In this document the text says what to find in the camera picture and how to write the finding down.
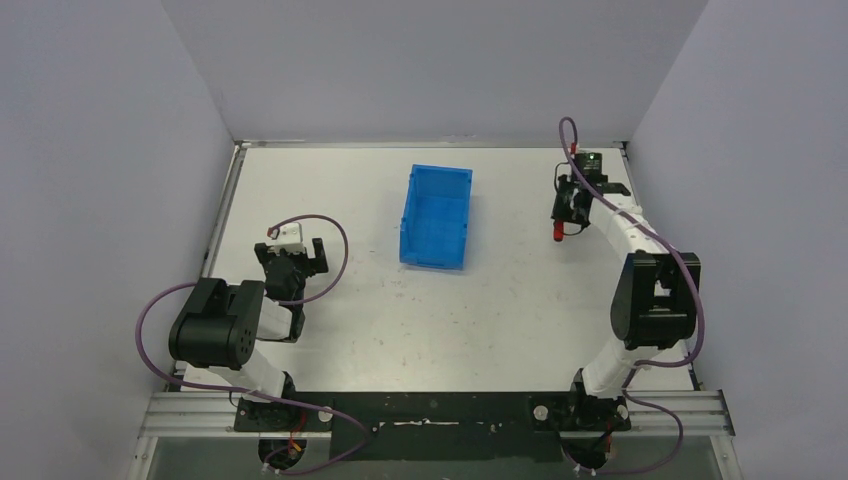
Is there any red handled screwdriver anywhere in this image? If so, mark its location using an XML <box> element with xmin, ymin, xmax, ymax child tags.
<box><xmin>553</xmin><ymin>221</ymin><xmax>565</xmax><ymax>243</ymax></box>

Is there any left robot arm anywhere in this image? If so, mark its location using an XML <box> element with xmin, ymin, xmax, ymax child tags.
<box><xmin>168</xmin><ymin>238</ymin><xmax>329</xmax><ymax>431</ymax></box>

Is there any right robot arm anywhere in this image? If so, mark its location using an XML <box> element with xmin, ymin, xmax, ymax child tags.
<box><xmin>551</xmin><ymin>151</ymin><xmax>700</xmax><ymax>429</ymax></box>

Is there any blue plastic bin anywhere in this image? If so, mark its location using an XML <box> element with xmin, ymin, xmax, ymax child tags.
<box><xmin>399</xmin><ymin>164</ymin><xmax>473</xmax><ymax>270</ymax></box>

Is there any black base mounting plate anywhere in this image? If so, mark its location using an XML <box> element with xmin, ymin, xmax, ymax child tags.
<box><xmin>233</xmin><ymin>391</ymin><xmax>631</xmax><ymax>462</ymax></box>

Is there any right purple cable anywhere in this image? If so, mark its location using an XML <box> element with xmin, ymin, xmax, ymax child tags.
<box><xmin>559</xmin><ymin>117</ymin><xmax>706</xmax><ymax>477</ymax></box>

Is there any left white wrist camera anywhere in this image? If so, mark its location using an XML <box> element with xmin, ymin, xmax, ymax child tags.
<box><xmin>268</xmin><ymin>222</ymin><xmax>306</xmax><ymax>254</ymax></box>

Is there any aluminium front rail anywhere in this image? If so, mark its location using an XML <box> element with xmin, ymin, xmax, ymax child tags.
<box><xmin>140</xmin><ymin>391</ymin><xmax>735</xmax><ymax>439</ymax></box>

